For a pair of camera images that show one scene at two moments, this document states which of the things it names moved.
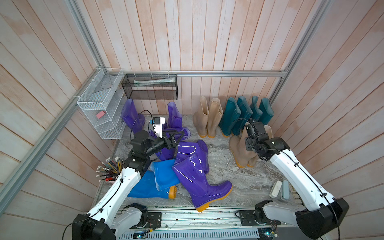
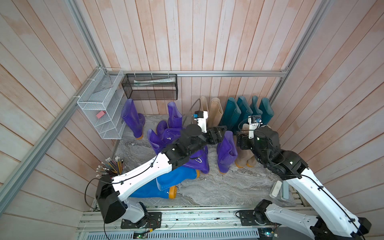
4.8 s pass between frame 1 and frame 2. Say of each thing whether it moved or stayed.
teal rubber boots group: stayed
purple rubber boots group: moved
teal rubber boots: moved
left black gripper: moved
